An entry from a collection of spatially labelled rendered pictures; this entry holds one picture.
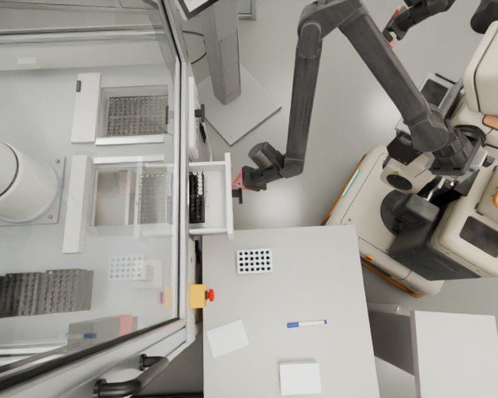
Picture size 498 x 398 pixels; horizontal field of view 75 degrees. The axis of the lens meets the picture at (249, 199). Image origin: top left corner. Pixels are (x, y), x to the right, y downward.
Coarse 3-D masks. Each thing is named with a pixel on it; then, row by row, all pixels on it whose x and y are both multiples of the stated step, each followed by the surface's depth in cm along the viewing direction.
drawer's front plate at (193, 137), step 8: (192, 80) 121; (192, 88) 120; (192, 96) 119; (192, 104) 118; (192, 112) 117; (192, 120) 116; (192, 128) 115; (192, 136) 114; (192, 144) 114; (192, 152) 118
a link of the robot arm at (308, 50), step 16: (304, 32) 65; (320, 32) 65; (304, 48) 67; (320, 48) 69; (304, 64) 73; (304, 80) 75; (304, 96) 78; (304, 112) 82; (304, 128) 85; (288, 144) 90; (304, 144) 89; (288, 160) 93; (304, 160) 92
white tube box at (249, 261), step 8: (240, 256) 116; (248, 256) 116; (256, 256) 116; (264, 256) 116; (240, 264) 118; (248, 264) 115; (256, 264) 118; (264, 264) 116; (240, 272) 114; (248, 272) 114; (256, 272) 114; (264, 272) 115
